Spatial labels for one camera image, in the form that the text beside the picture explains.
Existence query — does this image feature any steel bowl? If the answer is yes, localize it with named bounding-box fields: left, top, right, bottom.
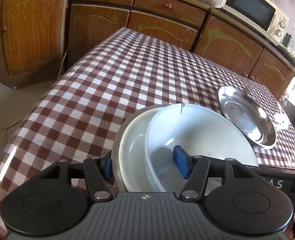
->
left=111, top=104, right=168, bottom=193

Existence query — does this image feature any blue white porcelain bowl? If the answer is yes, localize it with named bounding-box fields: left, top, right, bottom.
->
left=145, top=103, right=258, bottom=193

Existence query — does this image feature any white shallow bowl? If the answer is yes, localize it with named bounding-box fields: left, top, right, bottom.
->
left=118, top=106, right=168, bottom=193

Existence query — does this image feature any large steel plate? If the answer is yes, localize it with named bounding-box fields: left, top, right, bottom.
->
left=216, top=86, right=277, bottom=150

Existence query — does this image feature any red white checkered tablecloth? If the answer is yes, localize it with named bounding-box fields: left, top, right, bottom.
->
left=0, top=28, right=282, bottom=235

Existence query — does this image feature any green thermos bottle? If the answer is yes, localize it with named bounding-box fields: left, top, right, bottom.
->
left=281, top=33, right=292, bottom=48

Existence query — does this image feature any brown wooden kitchen cabinet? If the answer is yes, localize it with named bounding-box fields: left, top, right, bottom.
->
left=0, top=0, right=295, bottom=98

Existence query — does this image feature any cream microwave oven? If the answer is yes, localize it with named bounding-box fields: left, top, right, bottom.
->
left=211, top=0, right=289, bottom=46

